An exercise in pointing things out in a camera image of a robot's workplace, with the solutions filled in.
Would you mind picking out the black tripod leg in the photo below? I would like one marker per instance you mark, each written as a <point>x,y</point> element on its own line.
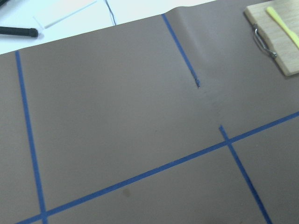
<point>30,32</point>

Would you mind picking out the wooden cutting board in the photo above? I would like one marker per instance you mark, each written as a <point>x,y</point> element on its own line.
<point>272,38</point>

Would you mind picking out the yellow plastic knife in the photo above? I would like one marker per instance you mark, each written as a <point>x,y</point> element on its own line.
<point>276,17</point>

